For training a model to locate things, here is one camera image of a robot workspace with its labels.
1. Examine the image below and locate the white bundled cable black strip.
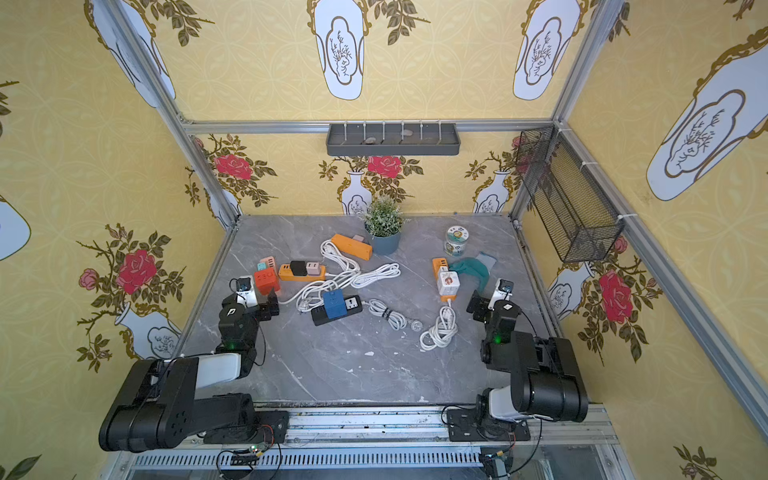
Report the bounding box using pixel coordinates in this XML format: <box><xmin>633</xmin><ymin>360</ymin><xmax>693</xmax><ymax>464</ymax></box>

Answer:
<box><xmin>363</xmin><ymin>299</ymin><xmax>408</xmax><ymax>331</ymax></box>

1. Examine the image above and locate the potted green plant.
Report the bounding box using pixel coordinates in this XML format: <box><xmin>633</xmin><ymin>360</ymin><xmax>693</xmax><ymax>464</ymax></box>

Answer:
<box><xmin>363</xmin><ymin>196</ymin><xmax>406</xmax><ymax>256</ymax></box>

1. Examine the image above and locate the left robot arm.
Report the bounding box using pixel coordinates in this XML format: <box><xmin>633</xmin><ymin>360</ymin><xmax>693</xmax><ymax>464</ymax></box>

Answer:
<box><xmin>98</xmin><ymin>291</ymin><xmax>289</xmax><ymax>453</ymax></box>

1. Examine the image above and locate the pink power strip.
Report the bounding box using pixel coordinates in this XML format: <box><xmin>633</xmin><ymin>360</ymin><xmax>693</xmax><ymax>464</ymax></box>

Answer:
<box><xmin>257</xmin><ymin>256</ymin><xmax>277</xmax><ymax>272</ymax></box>

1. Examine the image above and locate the round printed tin jar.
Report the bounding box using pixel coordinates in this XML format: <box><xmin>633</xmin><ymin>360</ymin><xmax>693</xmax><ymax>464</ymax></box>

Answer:
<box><xmin>444</xmin><ymin>225</ymin><xmax>470</xmax><ymax>257</ymax></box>

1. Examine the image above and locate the blue cube adapter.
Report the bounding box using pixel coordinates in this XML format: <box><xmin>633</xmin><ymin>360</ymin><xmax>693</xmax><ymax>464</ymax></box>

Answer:
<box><xmin>322</xmin><ymin>289</ymin><xmax>347</xmax><ymax>320</ymax></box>

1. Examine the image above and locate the grey wall shelf tray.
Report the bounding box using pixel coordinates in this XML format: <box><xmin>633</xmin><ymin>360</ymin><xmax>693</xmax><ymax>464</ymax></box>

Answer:
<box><xmin>326</xmin><ymin>121</ymin><xmax>461</xmax><ymax>157</ymax></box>

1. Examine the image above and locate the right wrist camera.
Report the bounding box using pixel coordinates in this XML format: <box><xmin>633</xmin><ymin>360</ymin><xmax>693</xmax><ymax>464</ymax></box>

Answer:
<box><xmin>488</xmin><ymin>278</ymin><xmax>514</xmax><ymax>310</ymax></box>

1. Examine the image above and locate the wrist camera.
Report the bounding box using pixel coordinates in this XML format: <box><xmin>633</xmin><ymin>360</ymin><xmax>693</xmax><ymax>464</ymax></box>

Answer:
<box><xmin>233</xmin><ymin>276</ymin><xmax>258</xmax><ymax>308</ymax></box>
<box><xmin>488</xmin><ymin>278</ymin><xmax>514</xmax><ymax>310</ymax></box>

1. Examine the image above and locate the black wire mesh basket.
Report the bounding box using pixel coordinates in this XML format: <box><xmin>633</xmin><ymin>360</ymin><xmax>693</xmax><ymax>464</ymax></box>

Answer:
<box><xmin>517</xmin><ymin>126</ymin><xmax>624</xmax><ymax>263</ymax></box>

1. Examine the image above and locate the black power strip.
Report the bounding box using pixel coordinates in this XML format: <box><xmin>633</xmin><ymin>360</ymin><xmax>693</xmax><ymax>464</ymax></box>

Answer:
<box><xmin>310</xmin><ymin>292</ymin><xmax>363</xmax><ymax>326</ymax></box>

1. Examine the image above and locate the red cube adapter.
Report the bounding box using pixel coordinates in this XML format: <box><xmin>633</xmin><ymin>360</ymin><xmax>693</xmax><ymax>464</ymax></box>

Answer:
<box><xmin>253</xmin><ymin>267</ymin><xmax>280</xmax><ymax>296</ymax></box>

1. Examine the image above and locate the orange power strip with adapters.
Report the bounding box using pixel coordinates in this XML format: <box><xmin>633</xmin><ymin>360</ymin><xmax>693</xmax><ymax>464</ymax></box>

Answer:
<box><xmin>278</xmin><ymin>261</ymin><xmax>326</xmax><ymax>282</ymax></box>

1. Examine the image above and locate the green work glove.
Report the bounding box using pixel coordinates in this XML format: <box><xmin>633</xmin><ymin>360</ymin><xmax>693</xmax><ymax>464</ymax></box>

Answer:
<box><xmin>449</xmin><ymin>252</ymin><xmax>497</xmax><ymax>294</ymax></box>

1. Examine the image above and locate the black charger block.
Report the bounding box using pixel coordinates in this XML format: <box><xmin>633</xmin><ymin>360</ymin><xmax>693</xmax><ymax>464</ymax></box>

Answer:
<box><xmin>289</xmin><ymin>260</ymin><xmax>307</xmax><ymax>277</ymax></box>

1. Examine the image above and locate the white cable rear strip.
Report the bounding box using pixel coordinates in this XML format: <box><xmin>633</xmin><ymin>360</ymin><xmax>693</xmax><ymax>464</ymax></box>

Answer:
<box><xmin>319</xmin><ymin>239</ymin><xmax>361</xmax><ymax>275</ymax></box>

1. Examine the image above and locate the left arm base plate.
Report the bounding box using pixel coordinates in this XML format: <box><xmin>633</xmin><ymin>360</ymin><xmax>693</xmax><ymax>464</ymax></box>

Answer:
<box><xmin>203</xmin><ymin>410</ymin><xmax>290</xmax><ymax>445</ymax></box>

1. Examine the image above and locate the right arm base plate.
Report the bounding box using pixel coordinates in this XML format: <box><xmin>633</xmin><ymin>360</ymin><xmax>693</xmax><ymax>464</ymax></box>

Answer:
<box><xmin>441</xmin><ymin>405</ymin><xmax>531</xmax><ymax>443</ymax></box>

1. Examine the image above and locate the pink USB charger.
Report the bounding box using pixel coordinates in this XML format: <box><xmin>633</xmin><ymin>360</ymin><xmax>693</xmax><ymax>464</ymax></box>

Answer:
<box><xmin>305</xmin><ymin>262</ymin><xmax>321</xmax><ymax>277</ymax></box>

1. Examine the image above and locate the white coiled cable centre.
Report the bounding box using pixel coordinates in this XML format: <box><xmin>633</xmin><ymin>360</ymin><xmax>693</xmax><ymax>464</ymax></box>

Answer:
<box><xmin>279</xmin><ymin>262</ymin><xmax>402</xmax><ymax>312</ymax></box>

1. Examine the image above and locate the white tiger cube adapter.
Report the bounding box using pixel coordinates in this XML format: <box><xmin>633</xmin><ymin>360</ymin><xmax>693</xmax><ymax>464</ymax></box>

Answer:
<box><xmin>437</xmin><ymin>270</ymin><xmax>460</xmax><ymax>297</ymax></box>

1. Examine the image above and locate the white cable right strip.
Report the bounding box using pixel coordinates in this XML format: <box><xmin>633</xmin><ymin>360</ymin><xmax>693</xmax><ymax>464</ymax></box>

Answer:
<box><xmin>418</xmin><ymin>299</ymin><xmax>460</xmax><ymax>353</ymax></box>

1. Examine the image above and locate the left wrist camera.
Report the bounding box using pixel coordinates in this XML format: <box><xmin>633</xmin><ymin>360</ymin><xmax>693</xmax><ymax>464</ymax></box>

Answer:
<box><xmin>233</xmin><ymin>276</ymin><xmax>258</xmax><ymax>308</ymax></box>

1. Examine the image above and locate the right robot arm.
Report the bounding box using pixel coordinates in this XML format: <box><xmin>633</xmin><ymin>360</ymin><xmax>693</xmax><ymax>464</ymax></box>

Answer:
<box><xmin>467</xmin><ymin>293</ymin><xmax>589</xmax><ymax>423</ymax></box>

